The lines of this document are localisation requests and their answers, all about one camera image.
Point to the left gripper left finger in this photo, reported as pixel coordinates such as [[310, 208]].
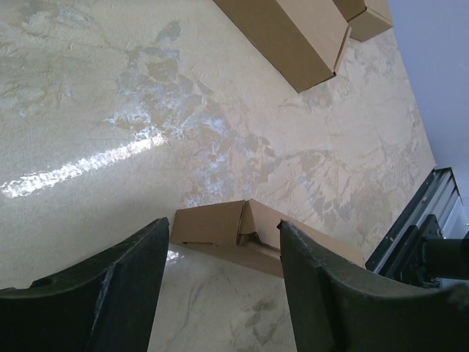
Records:
[[104, 303]]

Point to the folded brown box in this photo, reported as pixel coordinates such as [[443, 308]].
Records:
[[304, 40], [367, 18]]

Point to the aluminium frame rail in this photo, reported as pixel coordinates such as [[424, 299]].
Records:
[[441, 198]]

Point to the front folded brown box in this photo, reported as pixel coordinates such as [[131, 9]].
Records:
[[304, 40]]

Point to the middle folded brown box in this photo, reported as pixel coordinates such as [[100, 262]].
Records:
[[367, 18]]

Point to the brown paper box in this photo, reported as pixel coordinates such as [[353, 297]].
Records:
[[245, 232]]

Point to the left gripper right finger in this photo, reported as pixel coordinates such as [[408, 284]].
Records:
[[336, 305]]

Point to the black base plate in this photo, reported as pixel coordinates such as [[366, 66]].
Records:
[[400, 254]]

